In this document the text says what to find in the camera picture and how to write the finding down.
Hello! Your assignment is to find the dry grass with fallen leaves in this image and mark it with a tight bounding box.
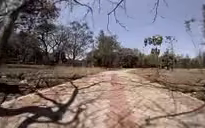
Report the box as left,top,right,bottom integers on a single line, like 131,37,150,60
0,63,108,98

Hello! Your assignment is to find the dry grass field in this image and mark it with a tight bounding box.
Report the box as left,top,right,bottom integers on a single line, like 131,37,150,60
129,67,205,104

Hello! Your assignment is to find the bare leaning tree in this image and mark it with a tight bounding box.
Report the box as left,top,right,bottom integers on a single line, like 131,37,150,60
0,0,31,128

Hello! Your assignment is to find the thin young tree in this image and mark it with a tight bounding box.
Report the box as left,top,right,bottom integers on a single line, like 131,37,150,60
143,34,165,73

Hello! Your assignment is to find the red brick path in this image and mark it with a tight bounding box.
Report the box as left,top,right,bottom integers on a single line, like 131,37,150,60
0,68,205,128

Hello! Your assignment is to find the wood of trees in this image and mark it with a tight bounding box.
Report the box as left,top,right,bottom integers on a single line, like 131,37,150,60
0,0,204,70

